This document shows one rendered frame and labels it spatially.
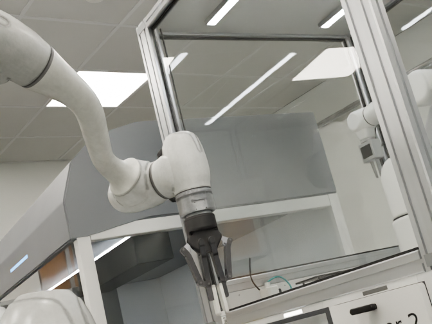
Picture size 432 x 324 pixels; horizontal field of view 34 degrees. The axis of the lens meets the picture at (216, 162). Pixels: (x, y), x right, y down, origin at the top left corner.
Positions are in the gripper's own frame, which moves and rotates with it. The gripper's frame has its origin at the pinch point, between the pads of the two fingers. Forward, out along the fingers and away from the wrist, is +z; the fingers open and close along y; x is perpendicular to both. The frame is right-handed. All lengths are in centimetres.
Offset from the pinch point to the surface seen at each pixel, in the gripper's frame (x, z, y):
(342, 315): -11.2, 10.4, 24.0
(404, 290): -31.1, 8.6, 29.7
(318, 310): -0.7, 7.9, 22.8
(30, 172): 443, -170, -29
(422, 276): -34.6, 6.8, 32.5
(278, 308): 14.6, 4.7, 18.2
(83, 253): 80, -30, -23
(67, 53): 238, -180, 2
